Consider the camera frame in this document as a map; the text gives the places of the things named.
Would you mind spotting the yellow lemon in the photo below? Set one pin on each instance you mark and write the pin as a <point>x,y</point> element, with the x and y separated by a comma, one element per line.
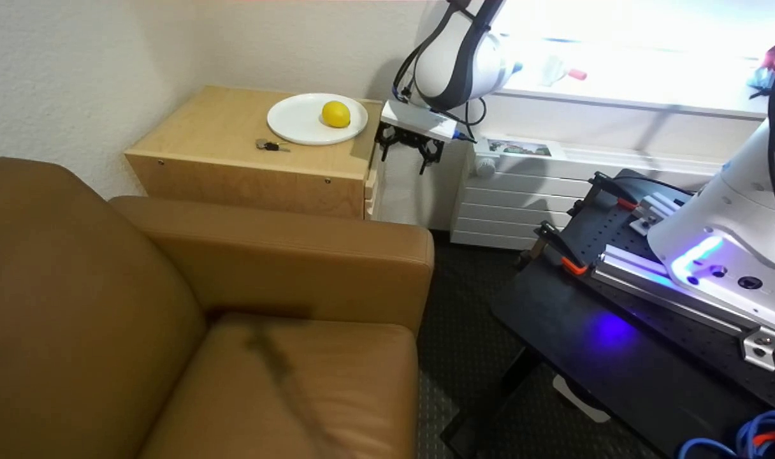
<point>334,113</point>

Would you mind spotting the orange handled clamp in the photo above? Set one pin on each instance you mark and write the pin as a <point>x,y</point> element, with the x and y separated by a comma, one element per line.
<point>560,254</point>

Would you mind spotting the brown leather armchair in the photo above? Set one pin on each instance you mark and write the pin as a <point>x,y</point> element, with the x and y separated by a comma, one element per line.
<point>174,329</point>

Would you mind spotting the white wall heater unit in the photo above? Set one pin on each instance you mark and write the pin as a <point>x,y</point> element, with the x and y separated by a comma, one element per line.
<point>515,185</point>

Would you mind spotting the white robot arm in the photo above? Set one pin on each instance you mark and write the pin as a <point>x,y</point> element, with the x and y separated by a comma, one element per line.
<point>717,249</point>

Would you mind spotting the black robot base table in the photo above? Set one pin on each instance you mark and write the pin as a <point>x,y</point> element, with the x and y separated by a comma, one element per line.
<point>659,370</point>

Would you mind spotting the white plate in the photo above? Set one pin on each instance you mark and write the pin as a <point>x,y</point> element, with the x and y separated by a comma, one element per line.
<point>301,118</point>

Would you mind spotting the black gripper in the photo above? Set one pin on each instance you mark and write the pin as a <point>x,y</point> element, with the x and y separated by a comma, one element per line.
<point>426,147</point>

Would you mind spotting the small dark object on cabinet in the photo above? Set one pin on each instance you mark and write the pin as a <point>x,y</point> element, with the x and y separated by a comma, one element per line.
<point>268,147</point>

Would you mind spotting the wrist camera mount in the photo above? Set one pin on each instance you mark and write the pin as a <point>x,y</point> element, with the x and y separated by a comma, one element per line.
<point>422,122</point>

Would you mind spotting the wooden nightstand cabinet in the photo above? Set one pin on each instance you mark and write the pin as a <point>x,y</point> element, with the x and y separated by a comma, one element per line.
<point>204,151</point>

